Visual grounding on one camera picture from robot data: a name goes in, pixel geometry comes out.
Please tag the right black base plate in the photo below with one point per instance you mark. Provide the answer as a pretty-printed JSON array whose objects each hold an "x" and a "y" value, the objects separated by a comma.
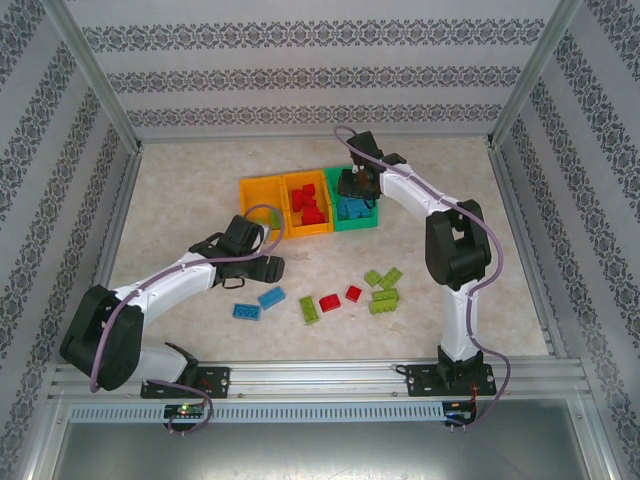
[{"x": 420, "y": 382}]

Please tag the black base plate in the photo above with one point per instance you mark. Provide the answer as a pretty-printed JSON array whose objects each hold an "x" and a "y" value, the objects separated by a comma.
[
  {"x": 220, "y": 382},
  {"x": 420, "y": 382}
]

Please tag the large red lego brick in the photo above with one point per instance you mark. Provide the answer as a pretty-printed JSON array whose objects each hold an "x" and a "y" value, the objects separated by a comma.
[{"x": 313, "y": 216}]

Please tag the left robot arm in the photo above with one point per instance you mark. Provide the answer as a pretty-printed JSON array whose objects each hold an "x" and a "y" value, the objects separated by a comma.
[{"x": 100, "y": 340}]

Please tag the aluminium side rail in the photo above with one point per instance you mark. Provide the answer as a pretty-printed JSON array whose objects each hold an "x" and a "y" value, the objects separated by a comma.
[
  {"x": 515, "y": 215},
  {"x": 112, "y": 240}
]

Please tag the right circuit board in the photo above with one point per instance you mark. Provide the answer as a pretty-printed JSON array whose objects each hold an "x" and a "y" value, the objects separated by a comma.
[{"x": 460, "y": 412}]

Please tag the green plastic bin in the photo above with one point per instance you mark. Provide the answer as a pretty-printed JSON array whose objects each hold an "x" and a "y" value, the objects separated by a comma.
[{"x": 357, "y": 225}]

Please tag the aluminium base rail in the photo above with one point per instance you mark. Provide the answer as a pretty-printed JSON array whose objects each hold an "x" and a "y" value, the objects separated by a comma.
[{"x": 320, "y": 380}]

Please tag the grey metal front panel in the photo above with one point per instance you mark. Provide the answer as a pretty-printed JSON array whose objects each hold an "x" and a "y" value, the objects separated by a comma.
[{"x": 320, "y": 450}]

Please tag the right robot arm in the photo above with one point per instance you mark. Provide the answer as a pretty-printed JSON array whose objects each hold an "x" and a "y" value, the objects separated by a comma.
[{"x": 455, "y": 250}]

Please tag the aluminium back rail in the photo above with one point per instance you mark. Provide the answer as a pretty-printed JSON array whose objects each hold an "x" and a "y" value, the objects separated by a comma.
[{"x": 315, "y": 136}]

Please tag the aluminium frame post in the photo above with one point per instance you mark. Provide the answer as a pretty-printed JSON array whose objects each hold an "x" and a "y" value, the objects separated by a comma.
[
  {"x": 90, "y": 70},
  {"x": 535, "y": 70}
]

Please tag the circuit board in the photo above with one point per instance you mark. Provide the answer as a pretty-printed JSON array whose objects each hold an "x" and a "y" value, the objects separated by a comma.
[
  {"x": 460, "y": 412},
  {"x": 185, "y": 411}
]

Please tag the orange plastic bin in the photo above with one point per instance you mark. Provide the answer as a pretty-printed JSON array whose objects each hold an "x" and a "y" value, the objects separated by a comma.
[
  {"x": 310, "y": 231},
  {"x": 260, "y": 190}
]

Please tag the left circuit board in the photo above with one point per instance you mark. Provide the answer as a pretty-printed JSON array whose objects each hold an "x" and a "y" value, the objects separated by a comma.
[{"x": 185, "y": 411}]

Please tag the small red lego brick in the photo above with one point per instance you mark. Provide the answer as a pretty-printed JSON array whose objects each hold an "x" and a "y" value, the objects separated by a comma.
[
  {"x": 308, "y": 189},
  {"x": 354, "y": 293}
]

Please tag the upturned blue lego brick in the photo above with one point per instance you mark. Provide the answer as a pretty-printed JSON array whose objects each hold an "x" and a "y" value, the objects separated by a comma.
[{"x": 246, "y": 311}]

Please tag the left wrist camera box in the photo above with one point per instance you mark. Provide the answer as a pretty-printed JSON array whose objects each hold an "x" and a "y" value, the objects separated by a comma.
[{"x": 263, "y": 236}]

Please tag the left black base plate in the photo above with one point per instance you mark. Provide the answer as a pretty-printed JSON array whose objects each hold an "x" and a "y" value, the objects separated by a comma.
[{"x": 220, "y": 382}]

